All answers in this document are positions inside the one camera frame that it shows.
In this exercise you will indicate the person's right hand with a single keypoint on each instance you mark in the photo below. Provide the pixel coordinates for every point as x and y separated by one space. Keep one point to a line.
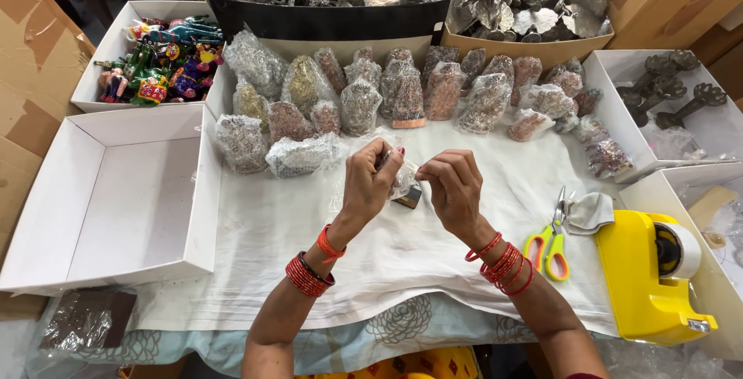
458 193

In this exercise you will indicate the person's left hand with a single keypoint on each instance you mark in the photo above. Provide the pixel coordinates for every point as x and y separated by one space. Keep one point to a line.
363 184

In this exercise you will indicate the small plastic-wrapped idol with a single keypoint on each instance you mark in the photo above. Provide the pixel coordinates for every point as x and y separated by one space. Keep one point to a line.
408 190

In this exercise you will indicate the orange wrist thread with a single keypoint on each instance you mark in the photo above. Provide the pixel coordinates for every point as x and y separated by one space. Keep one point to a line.
328 245

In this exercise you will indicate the white cloth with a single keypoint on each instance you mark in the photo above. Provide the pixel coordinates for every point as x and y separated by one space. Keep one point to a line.
406 251

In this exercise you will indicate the red bangles on right wrist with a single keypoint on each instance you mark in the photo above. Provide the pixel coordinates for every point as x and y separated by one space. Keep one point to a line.
505 266

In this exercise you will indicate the red bangles on wrist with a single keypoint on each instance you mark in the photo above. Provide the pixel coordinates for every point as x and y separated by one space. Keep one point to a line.
307 277
505 266

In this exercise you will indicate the heap of plastic-wrapped idols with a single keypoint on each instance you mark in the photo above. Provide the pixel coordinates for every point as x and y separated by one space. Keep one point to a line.
400 92

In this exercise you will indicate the red bangles on left wrist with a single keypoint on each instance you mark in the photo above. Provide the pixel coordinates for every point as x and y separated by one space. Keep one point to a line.
307 277

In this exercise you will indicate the green and yellow scissors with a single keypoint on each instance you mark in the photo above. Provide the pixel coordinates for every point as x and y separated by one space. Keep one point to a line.
554 251

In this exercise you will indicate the small grey cloth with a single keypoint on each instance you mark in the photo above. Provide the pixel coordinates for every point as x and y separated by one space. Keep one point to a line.
589 212

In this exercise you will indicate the pale blue patterned tablecloth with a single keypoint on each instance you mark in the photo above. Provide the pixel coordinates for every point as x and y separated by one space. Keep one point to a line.
360 332

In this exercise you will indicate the brown cardboard box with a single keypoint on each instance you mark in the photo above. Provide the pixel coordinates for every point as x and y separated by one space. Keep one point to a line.
522 51

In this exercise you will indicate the black box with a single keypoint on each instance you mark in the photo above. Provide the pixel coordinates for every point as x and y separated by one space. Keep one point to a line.
325 19

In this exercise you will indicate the person's yellow patterned clothing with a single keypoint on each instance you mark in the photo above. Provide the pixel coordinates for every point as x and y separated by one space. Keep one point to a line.
406 364

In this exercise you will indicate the pile of metal peacock figures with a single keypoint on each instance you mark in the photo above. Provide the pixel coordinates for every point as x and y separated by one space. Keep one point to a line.
534 10

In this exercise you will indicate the yellow tape dispenser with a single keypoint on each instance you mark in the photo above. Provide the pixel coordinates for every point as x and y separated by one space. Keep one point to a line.
638 286

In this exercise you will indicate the clear plastic bag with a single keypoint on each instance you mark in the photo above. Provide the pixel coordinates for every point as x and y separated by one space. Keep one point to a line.
673 142

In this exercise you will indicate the dark metal stand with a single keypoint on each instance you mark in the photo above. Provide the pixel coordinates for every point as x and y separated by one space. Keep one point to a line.
693 106
659 97
684 60
647 77

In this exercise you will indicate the heap of colourful painted figurines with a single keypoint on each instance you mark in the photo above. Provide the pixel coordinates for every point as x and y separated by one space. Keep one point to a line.
168 63

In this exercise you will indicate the white tape roll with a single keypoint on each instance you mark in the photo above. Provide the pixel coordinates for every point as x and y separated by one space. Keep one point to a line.
688 248

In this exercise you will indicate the empty white cardboard box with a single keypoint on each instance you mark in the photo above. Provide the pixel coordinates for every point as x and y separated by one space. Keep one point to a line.
122 205

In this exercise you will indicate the white box with plastic scraps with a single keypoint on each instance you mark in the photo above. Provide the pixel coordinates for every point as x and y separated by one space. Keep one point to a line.
720 211

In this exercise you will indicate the white box of metal stands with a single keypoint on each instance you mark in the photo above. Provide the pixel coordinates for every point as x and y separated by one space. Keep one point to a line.
717 129

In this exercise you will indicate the heap of clear plastic bags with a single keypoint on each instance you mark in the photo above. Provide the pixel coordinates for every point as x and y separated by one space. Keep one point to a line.
667 361

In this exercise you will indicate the stack of brown cardboard cartons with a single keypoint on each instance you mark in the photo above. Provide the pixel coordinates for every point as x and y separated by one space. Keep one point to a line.
673 5

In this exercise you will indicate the white box of figurines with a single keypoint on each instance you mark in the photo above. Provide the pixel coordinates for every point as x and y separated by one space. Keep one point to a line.
125 19

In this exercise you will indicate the brown packet in plastic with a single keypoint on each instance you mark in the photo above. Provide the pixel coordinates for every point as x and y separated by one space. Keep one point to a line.
87 318

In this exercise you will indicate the flattened taped cardboard carton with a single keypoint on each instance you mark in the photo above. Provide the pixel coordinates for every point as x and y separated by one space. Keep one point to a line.
35 77

